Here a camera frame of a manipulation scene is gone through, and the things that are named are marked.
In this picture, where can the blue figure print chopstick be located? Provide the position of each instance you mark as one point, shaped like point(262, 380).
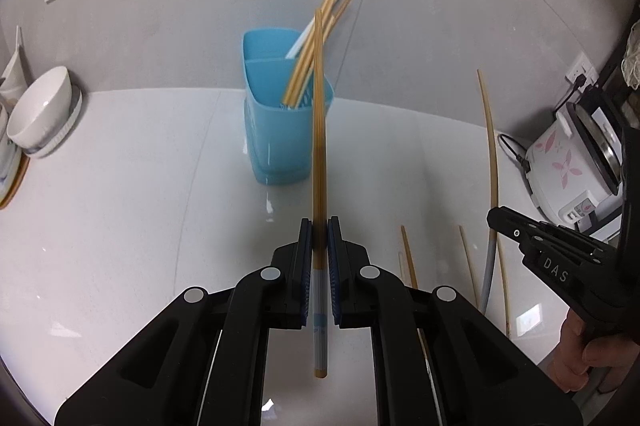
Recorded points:
point(319, 155)

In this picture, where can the black power plug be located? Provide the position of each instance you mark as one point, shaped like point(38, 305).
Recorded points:
point(580, 79)

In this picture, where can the grey-tipped wooden chopstick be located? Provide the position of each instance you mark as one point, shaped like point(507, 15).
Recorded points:
point(489, 266)

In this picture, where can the person's right hand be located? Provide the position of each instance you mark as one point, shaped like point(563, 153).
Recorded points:
point(572, 356)

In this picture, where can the white ceramic bowl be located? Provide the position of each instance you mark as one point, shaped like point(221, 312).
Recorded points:
point(42, 105)

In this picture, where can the steel cooker lid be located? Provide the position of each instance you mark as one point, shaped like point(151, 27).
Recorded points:
point(597, 145)

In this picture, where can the blue patterned wooden chopstick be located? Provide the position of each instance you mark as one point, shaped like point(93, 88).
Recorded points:
point(409, 256)
point(400, 262)

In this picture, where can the ribbed white plate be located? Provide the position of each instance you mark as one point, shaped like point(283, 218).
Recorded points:
point(71, 120)

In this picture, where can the white mesh cloth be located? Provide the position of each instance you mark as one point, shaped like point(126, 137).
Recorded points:
point(631, 60)

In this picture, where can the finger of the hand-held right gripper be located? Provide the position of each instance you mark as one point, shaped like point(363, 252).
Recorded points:
point(515, 231)

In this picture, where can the white rice cooker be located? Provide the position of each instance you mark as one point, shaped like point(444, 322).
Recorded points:
point(560, 171)

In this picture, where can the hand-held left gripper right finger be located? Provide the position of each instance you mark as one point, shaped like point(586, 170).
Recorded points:
point(335, 271)

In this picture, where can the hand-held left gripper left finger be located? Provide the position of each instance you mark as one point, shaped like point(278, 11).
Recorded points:
point(305, 271)

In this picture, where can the wood-rimmed plate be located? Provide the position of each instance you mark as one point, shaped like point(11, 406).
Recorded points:
point(12, 186)

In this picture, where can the blue plastic utensil holder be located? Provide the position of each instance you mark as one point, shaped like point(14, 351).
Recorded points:
point(275, 145)

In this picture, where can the plain wooden chopstick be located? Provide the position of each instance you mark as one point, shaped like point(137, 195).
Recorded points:
point(332, 8)
point(302, 55)
point(345, 5)
point(327, 0)

